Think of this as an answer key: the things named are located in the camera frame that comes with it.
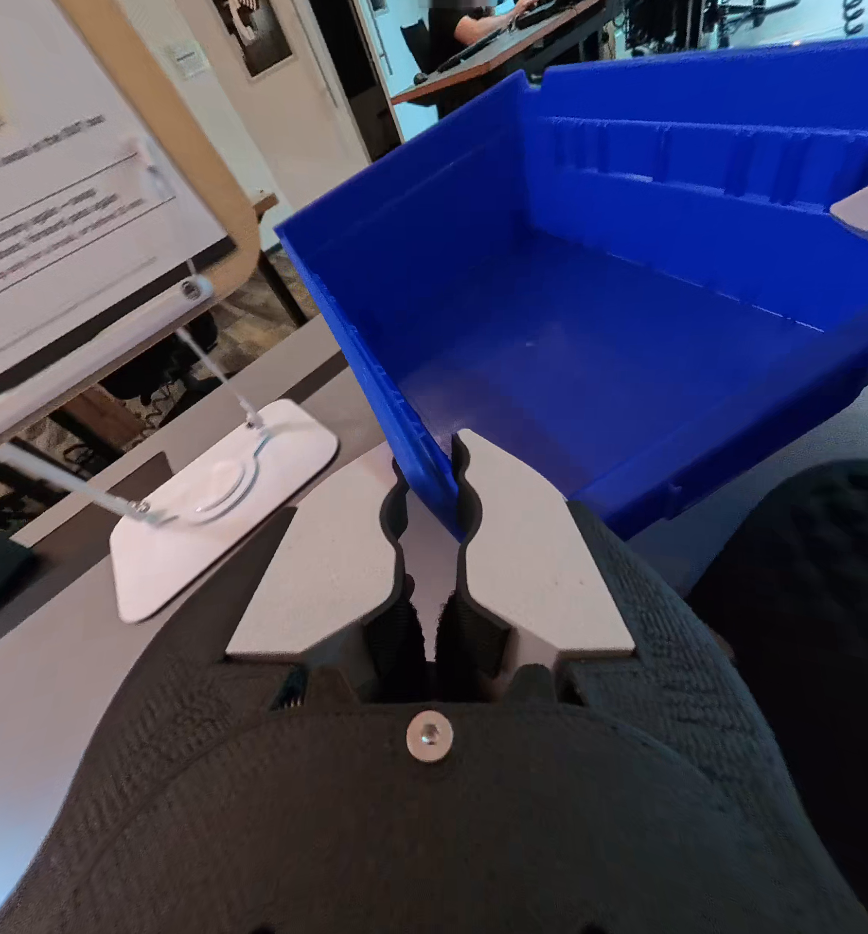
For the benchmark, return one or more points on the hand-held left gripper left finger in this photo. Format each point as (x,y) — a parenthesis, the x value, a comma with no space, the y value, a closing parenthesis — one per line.
(317,576)

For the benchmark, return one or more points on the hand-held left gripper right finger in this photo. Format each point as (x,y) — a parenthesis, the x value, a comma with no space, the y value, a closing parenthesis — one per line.
(543,576)

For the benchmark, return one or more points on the blue plastic bin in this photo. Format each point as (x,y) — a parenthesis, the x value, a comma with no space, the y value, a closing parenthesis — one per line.
(623,328)

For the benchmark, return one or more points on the white document stand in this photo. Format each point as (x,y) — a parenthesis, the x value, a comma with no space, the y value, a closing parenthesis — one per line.
(207,511)

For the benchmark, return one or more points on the black honeycomb wrist pad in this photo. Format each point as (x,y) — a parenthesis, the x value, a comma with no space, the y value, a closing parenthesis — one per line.
(806,620)

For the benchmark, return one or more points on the wooden office desk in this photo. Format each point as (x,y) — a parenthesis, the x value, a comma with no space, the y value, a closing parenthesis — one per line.
(492,66)

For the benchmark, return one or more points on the printed instruction sheet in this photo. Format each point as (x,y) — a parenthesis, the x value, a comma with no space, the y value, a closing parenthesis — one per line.
(40,255)

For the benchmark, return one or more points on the black keyboard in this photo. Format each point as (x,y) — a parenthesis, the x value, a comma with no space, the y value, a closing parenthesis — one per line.
(470,49)

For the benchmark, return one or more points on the black office chair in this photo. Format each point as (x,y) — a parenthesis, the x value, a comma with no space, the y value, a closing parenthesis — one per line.
(415,44)

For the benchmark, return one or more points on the wall poster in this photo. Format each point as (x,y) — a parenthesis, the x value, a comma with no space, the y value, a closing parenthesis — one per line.
(259,36)

